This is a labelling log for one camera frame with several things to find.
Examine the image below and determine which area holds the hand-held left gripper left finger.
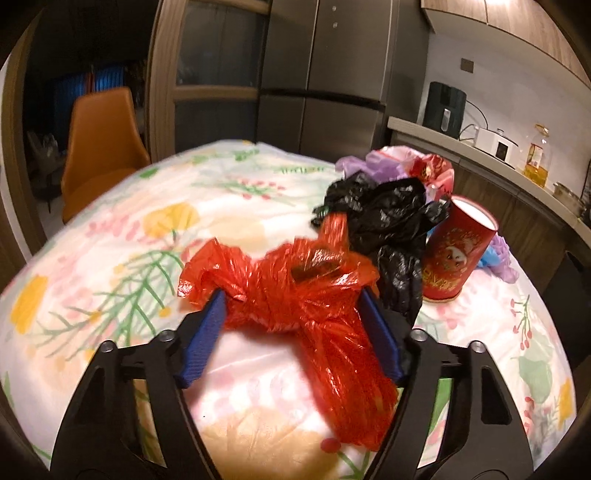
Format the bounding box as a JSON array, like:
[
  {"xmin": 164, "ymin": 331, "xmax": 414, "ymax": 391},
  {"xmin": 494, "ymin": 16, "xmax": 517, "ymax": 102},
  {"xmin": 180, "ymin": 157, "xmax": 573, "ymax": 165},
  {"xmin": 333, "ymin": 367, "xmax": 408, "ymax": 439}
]
[{"xmin": 48, "ymin": 291, "xmax": 227, "ymax": 480}]

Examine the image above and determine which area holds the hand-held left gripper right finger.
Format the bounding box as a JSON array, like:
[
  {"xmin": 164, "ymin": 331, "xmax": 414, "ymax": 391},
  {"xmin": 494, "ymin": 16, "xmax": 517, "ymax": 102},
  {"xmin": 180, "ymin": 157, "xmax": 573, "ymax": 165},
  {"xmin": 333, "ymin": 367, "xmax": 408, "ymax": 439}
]
[{"xmin": 358, "ymin": 288, "xmax": 532, "ymax": 480}]

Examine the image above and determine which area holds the red plastic bag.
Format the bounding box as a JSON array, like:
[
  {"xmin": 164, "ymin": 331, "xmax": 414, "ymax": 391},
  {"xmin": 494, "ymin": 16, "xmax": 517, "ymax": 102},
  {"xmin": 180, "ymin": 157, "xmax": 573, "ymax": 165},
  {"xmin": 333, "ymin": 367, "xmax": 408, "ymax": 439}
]
[{"xmin": 178, "ymin": 213, "xmax": 400, "ymax": 453}]

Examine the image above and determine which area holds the red snack wrapper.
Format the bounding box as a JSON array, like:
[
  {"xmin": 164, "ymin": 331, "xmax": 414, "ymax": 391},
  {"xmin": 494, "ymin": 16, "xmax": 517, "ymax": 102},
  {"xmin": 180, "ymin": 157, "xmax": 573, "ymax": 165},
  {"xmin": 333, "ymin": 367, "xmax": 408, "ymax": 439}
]
[{"xmin": 406, "ymin": 154, "xmax": 455, "ymax": 190}]

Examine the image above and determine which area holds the red paper cup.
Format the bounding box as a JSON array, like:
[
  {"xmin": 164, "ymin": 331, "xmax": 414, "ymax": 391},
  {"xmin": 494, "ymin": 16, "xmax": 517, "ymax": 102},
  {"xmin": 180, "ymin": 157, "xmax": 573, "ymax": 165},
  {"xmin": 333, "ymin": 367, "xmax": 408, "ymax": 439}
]
[{"xmin": 422, "ymin": 195, "xmax": 499, "ymax": 303}]

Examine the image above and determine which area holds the black plastic bag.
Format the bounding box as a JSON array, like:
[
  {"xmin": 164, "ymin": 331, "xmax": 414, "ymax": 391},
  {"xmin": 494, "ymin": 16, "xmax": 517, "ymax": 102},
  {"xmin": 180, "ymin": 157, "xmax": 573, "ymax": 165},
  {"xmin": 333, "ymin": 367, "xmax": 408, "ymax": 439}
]
[{"xmin": 311, "ymin": 173, "xmax": 451, "ymax": 324}]

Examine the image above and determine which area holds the floral tablecloth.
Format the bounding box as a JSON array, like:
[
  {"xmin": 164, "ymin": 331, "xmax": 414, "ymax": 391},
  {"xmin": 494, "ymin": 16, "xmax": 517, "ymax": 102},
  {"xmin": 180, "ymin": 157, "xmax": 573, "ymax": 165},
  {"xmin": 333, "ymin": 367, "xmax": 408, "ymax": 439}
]
[{"xmin": 0, "ymin": 138, "xmax": 578, "ymax": 480}]

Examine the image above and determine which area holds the blue and purple plastic bag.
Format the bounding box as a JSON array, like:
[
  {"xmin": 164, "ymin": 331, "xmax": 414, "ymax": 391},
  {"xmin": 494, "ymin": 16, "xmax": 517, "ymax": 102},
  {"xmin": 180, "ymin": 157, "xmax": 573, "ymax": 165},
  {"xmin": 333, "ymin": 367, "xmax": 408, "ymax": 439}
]
[{"xmin": 478, "ymin": 233, "xmax": 520, "ymax": 283}]

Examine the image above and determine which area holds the wooden kitchen counter cabinet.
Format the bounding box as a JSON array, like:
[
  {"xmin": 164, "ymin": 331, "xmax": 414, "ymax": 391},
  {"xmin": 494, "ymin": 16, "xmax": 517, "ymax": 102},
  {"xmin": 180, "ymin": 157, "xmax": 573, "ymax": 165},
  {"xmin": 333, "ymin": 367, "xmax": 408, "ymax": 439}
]
[{"xmin": 387, "ymin": 115, "xmax": 591, "ymax": 333}]

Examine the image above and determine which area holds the orange chair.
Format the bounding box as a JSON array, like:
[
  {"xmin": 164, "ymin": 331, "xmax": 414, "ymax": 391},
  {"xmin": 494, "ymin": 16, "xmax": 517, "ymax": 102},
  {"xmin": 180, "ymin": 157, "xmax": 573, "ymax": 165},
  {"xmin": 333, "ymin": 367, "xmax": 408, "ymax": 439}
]
[{"xmin": 61, "ymin": 87, "xmax": 152, "ymax": 224}]

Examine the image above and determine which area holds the white rice cooker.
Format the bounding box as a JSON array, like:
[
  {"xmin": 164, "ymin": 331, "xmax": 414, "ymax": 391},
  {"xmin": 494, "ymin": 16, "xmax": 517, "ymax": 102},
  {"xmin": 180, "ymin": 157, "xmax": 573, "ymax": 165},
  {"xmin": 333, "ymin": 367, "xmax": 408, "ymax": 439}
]
[{"xmin": 473, "ymin": 126, "xmax": 527, "ymax": 163}]

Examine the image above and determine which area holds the cooking oil bottle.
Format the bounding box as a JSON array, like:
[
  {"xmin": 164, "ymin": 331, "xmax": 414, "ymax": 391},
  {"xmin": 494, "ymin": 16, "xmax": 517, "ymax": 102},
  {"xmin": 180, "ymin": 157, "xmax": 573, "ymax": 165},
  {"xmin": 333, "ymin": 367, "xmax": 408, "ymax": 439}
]
[{"xmin": 524, "ymin": 124, "xmax": 552, "ymax": 188}]

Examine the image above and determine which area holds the steel pot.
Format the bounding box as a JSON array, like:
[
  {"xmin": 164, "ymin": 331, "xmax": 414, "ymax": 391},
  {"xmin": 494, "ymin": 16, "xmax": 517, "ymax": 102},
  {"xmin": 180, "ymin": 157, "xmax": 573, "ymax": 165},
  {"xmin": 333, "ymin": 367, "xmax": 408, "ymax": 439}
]
[{"xmin": 553, "ymin": 181, "xmax": 585, "ymax": 215}]

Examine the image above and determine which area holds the dark green air fryer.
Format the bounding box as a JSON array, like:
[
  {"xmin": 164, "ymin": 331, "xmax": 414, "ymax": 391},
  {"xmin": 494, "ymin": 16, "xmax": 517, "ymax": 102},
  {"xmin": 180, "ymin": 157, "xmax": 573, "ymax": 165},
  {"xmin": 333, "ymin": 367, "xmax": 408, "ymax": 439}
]
[{"xmin": 422, "ymin": 82, "xmax": 468, "ymax": 139}]

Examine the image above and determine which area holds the white plastic bag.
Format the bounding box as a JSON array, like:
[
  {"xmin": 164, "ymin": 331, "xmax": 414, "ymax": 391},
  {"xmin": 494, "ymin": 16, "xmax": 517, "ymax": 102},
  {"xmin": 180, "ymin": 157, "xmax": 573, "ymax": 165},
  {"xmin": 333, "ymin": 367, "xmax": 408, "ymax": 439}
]
[{"xmin": 28, "ymin": 131, "xmax": 61, "ymax": 158}]

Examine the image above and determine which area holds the blue curtain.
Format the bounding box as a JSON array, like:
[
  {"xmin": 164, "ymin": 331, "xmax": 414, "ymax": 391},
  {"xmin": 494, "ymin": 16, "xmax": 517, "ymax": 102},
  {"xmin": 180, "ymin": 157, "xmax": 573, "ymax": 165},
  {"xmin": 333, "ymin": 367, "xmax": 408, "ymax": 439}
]
[{"xmin": 51, "ymin": 65, "xmax": 126, "ymax": 121}]

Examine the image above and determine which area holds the grey refrigerator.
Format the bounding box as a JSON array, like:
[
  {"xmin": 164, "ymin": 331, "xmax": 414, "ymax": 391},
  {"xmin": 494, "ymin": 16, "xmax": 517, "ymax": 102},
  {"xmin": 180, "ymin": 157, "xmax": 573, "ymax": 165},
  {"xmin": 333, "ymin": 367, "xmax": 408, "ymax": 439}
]
[{"xmin": 256, "ymin": 0, "xmax": 430, "ymax": 162}]

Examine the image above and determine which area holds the wooden glass sliding door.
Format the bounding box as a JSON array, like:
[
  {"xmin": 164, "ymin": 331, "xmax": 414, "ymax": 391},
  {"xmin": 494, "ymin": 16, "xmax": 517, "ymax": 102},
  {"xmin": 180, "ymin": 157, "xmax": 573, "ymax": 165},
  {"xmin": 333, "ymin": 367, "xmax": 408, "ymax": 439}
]
[{"xmin": 148, "ymin": 0, "xmax": 271, "ymax": 164}]

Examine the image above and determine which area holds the wooden upper cabinet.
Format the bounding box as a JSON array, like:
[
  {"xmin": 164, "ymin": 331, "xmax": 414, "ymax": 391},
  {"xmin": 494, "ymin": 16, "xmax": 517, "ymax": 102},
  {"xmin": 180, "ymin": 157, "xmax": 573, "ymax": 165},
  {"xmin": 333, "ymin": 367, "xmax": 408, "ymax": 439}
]
[{"xmin": 420, "ymin": 0, "xmax": 591, "ymax": 88}]

